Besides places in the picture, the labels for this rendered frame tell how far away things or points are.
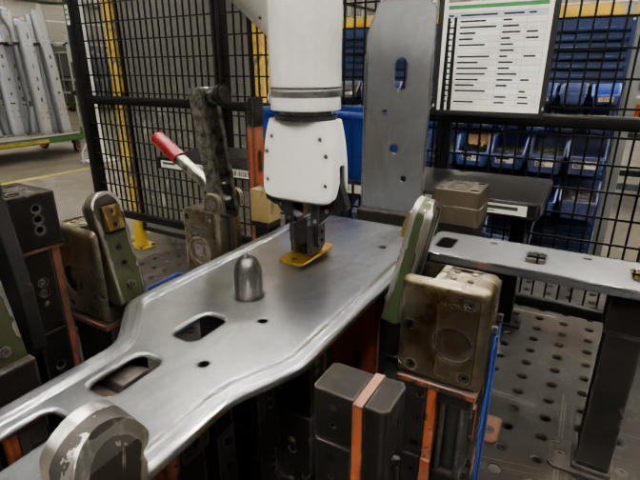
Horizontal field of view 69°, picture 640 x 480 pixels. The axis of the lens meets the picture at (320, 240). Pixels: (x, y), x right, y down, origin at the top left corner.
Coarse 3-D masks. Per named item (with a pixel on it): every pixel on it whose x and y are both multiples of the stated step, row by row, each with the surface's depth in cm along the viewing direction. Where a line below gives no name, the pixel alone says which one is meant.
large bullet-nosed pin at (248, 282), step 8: (240, 256) 51; (248, 256) 50; (240, 264) 50; (248, 264) 50; (256, 264) 50; (240, 272) 50; (248, 272) 50; (256, 272) 50; (240, 280) 50; (248, 280) 50; (256, 280) 50; (240, 288) 50; (248, 288) 50; (256, 288) 51; (240, 296) 51; (248, 296) 50; (256, 296) 51
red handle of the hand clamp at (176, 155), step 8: (152, 136) 69; (160, 136) 69; (160, 144) 68; (168, 144) 68; (168, 152) 68; (176, 152) 68; (184, 152) 69; (176, 160) 68; (184, 160) 68; (184, 168) 68; (192, 168) 67; (192, 176) 67; (200, 176) 67; (200, 184) 67; (224, 192) 67; (224, 200) 66
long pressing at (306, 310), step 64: (256, 256) 63; (320, 256) 63; (384, 256) 63; (128, 320) 46; (192, 320) 47; (256, 320) 47; (320, 320) 47; (64, 384) 37; (192, 384) 37; (256, 384) 38
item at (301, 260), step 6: (300, 246) 61; (306, 246) 62; (324, 246) 64; (330, 246) 64; (288, 252) 62; (294, 252) 62; (300, 252) 62; (306, 252) 61; (318, 252) 62; (282, 258) 60; (288, 258) 60; (294, 258) 60; (300, 258) 60; (306, 258) 60; (312, 258) 60; (294, 264) 58; (300, 264) 58; (306, 264) 59
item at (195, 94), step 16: (192, 96) 62; (208, 96) 62; (224, 96) 61; (192, 112) 62; (208, 112) 64; (208, 128) 62; (224, 128) 65; (208, 144) 63; (224, 144) 65; (208, 160) 64; (224, 160) 66; (208, 176) 65; (224, 176) 67; (208, 192) 65; (224, 208) 65
